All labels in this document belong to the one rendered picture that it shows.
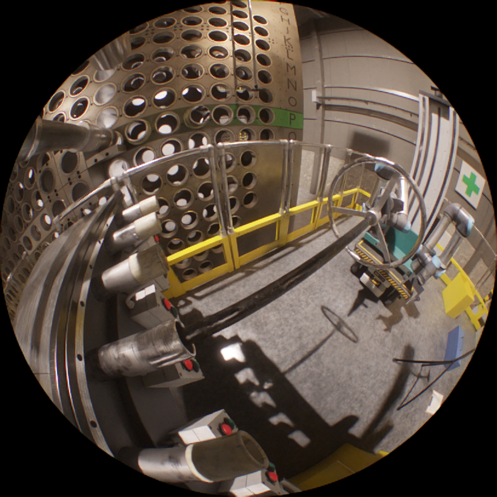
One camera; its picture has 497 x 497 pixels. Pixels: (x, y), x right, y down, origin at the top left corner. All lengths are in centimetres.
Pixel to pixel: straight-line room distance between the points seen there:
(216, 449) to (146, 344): 15
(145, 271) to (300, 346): 100
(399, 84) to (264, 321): 849
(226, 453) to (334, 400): 105
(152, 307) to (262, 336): 83
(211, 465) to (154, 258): 32
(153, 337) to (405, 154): 743
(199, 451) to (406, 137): 750
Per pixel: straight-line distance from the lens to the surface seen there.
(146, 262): 30
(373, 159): 52
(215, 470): 21
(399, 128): 752
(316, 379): 113
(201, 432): 33
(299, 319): 116
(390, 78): 836
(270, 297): 21
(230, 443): 20
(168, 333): 19
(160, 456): 25
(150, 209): 60
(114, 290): 35
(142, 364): 22
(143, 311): 40
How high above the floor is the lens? 105
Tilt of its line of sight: 43 degrees down
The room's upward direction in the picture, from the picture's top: 3 degrees counter-clockwise
